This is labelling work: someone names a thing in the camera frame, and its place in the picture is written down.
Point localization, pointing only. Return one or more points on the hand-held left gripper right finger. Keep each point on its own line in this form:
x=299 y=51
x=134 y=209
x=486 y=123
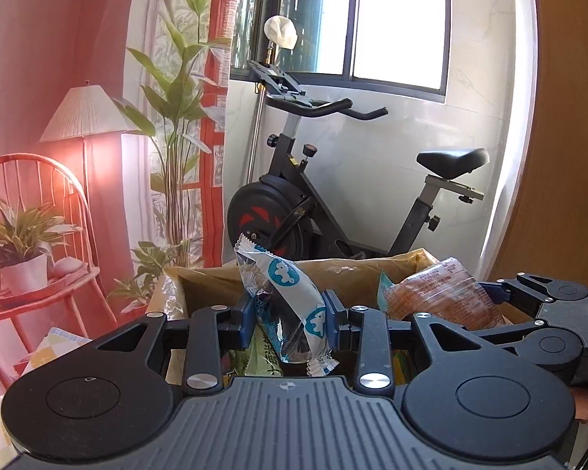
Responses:
x=333 y=318

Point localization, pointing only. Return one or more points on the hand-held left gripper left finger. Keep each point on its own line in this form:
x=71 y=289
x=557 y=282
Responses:
x=247 y=320

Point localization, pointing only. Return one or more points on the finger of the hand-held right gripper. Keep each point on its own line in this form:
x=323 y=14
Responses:
x=507 y=334
x=524 y=291

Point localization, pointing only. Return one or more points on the blue and white snack packet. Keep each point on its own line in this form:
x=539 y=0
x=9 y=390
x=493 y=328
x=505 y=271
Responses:
x=294 y=298

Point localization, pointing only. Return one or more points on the plastic-lined cardboard box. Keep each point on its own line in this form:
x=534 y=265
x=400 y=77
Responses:
x=215 y=284

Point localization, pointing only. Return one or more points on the orange snack packet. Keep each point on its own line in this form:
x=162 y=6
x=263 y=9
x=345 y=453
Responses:
x=436 y=289

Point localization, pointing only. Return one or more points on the person's right hand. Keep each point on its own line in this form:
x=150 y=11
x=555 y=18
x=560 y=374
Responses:
x=585 y=404

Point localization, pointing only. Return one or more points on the green snack packet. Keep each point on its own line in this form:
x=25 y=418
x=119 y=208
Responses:
x=259 y=358

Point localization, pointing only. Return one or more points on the black exercise bike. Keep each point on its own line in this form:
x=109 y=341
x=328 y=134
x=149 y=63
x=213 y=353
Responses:
x=274 y=210

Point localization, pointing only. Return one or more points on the pole with white cloth cap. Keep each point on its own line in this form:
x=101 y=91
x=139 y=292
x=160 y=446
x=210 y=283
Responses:
x=282 y=29

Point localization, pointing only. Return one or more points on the black-framed window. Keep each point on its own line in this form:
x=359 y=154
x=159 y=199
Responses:
x=397 y=19

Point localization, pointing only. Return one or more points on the printed room-scene backdrop cloth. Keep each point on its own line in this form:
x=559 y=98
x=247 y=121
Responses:
x=54 y=34

